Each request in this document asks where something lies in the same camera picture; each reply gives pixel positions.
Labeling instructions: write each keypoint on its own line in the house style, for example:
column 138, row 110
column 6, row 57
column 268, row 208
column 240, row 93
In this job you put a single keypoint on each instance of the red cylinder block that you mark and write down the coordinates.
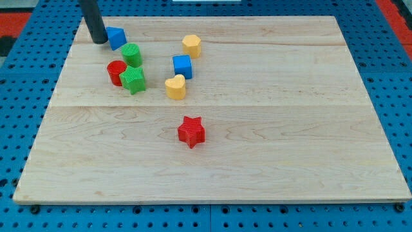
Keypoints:
column 114, row 69

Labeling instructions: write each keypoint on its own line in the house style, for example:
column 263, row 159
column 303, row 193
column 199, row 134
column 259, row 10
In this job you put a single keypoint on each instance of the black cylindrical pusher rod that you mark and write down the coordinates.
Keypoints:
column 93, row 20

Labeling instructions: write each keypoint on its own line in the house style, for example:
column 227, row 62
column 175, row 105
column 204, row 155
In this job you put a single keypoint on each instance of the blue triangle block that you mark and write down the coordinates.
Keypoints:
column 116, row 37

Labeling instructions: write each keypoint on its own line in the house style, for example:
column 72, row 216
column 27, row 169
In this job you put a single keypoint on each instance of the yellow hexagon block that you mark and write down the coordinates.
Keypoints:
column 191, row 45

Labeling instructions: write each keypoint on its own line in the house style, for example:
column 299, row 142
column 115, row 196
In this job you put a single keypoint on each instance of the green cylinder block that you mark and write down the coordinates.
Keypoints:
column 131, row 55

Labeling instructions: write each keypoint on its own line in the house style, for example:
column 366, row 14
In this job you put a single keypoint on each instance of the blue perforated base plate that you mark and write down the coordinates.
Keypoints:
column 31, row 70

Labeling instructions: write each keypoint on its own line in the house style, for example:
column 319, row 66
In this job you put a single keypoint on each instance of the yellow heart block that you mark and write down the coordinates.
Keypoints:
column 175, row 87

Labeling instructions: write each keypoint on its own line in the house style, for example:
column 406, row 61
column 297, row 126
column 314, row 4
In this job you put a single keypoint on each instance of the light wooden board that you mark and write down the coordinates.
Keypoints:
column 286, row 114

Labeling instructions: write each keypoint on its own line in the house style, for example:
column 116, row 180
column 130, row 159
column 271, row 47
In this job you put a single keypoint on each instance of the blue cube block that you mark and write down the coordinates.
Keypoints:
column 182, row 65

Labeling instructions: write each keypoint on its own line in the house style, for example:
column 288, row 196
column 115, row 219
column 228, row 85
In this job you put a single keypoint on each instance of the red star block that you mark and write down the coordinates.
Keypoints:
column 191, row 131

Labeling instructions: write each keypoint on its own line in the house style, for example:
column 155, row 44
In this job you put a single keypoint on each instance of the green star block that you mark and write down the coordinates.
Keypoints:
column 133, row 79

